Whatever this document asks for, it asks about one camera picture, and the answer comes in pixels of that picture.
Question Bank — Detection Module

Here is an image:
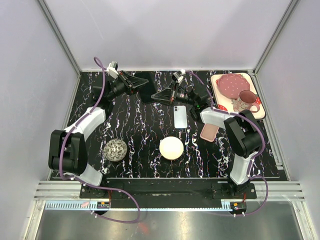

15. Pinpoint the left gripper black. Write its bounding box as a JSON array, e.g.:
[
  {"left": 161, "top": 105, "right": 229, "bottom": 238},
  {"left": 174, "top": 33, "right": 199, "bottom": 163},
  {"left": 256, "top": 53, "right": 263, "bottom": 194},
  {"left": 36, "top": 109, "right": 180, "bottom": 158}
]
[{"left": 107, "top": 70, "right": 149, "bottom": 101}]

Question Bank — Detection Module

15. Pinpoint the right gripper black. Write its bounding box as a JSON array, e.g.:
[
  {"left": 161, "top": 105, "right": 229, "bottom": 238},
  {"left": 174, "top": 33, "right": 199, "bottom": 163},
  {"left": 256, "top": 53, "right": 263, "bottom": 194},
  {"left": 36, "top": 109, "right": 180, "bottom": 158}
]
[{"left": 150, "top": 81, "right": 196, "bottom": 108}]

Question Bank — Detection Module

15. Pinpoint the light blue smartphone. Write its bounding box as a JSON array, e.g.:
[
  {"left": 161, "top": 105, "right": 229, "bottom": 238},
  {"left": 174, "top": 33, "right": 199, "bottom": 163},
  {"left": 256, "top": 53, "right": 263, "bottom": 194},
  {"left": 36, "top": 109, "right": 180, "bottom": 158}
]
[{"left": 173, "top": 105, "right": 188, "bottom": 129}]

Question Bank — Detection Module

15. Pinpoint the pink phone case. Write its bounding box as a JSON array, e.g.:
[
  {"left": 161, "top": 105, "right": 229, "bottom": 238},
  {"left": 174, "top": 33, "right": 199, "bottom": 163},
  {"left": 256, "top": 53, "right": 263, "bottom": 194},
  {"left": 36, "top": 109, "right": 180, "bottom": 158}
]
[{"left": 200, "top": 124, "right": 219, "bottom": 143}]

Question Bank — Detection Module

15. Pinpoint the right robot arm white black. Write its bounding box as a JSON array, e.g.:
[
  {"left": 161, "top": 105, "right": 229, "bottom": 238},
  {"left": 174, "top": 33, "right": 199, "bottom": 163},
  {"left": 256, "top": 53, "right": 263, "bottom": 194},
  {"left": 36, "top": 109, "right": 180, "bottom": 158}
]
[{"left": 151, "top": 80, "right": 265, "bottom": 199}]

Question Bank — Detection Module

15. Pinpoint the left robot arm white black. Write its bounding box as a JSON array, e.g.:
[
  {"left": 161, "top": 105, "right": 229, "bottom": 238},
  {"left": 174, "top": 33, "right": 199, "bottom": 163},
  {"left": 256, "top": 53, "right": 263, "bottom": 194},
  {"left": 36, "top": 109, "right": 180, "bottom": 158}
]
[{"left": 48, "top": 70, "right": 150, "bottom": 198}]

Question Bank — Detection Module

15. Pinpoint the white round bowl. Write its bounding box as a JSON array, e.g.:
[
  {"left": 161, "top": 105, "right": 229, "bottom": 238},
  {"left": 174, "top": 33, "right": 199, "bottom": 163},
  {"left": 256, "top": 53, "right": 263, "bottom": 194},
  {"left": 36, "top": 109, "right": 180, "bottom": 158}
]
[{"left": 159, "top": 136, "right": 184, "bottom": 161}]

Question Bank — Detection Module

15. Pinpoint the cream rectangular tray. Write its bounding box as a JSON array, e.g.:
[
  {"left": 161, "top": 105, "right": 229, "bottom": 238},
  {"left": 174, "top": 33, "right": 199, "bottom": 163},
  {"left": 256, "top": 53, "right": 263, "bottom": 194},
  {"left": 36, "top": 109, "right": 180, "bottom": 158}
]
[{"left": 210, "top": 73, "right": 266, "bottom": 120}]

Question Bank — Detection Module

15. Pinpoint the pink dotted plate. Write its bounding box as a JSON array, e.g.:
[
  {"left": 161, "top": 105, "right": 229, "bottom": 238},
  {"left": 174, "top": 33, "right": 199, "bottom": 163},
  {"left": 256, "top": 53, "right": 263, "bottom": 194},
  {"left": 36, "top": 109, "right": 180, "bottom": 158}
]
[{"left": 216, "top": 73, "right": 251, "bottom": 100}]

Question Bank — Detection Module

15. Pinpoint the leaf patterned bowl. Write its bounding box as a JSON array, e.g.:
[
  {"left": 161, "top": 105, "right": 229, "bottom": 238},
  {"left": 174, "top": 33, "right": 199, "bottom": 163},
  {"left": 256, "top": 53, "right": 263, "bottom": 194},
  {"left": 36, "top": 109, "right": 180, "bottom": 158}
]
[{"left": 102, "top": 138, "right": 128, "bottom": 162}]

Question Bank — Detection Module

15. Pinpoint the pink mug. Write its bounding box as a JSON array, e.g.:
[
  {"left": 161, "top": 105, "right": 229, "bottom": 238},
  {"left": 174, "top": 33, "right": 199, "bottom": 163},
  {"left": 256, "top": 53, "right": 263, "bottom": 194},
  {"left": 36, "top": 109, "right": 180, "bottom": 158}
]
[{"left": 233, "top": 90, "right": 261, "bottom": 113}]

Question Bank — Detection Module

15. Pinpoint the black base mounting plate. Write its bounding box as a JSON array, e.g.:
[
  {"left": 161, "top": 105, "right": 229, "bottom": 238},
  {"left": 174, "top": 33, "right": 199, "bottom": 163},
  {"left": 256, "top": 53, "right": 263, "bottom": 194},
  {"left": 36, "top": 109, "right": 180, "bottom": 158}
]
[{"left": 79, "top": 178, "right": 257, "bottom": 209}]

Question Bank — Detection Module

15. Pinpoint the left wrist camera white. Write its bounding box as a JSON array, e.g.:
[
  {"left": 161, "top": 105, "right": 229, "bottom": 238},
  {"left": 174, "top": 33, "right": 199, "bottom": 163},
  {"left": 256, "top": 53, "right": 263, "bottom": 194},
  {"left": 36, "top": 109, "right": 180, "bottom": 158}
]
[{"left": 106, "top": 61, "right": 119, "bottom": 79}]

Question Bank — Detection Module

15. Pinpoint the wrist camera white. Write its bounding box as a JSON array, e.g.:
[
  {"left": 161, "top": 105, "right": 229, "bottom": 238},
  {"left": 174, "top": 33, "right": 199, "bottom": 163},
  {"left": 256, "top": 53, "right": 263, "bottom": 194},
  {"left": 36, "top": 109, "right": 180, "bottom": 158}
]
[
  {"left": 172, "top": 69, "right": 186, "bottom": 84},
  {"left": 106, "top": 61, "right": 119, "bottom": 79}
]

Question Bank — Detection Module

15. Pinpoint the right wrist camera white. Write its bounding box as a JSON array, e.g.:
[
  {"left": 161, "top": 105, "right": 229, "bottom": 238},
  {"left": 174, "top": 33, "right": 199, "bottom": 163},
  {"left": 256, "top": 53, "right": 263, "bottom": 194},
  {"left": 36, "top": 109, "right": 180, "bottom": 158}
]
[{"left": 172, "top": 69, "right": 186, "bottom": 84}]

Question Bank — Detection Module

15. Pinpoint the left aluminium frame post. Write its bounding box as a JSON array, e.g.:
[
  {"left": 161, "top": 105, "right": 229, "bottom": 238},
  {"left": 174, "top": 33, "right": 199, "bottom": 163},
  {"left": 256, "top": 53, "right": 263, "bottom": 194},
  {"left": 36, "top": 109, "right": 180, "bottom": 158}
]
[{"left": 36, "top": 0, "right": 82, "bottom": 75}]

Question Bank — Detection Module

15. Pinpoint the aluminium frame post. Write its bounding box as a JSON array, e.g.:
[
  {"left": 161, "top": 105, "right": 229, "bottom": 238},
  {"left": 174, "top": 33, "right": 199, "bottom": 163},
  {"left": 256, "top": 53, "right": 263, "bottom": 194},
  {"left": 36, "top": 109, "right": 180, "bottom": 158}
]
[
  {"left": 252, "top": 0, "right": 300, "bottom": 76},
  {"left": 36, "top": 0, "right": 82, "bottom": 75}
]

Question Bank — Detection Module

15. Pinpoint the white cable duct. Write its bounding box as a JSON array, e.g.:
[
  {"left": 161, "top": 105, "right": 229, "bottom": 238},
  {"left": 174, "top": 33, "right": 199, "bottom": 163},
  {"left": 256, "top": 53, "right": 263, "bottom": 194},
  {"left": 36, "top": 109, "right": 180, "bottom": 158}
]
[{"left": 45, "top": 200, "right": 232, "bottom": 212}]

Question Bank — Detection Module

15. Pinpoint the aluminium front rail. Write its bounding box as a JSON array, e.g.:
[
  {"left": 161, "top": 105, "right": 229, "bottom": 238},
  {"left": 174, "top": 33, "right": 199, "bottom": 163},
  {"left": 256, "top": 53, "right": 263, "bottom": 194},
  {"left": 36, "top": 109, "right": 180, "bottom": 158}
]
[{"left": 34, "top": 181, "right": 305, "bottom": 202}]

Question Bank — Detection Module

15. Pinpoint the right aluminium frame post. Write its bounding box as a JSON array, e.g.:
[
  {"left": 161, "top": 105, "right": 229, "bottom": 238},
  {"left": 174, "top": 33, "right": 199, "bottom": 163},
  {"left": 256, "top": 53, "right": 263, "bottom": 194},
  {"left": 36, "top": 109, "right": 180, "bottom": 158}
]
[{"left": 252, "top": 0, "right": 300, "bottom": 76}]

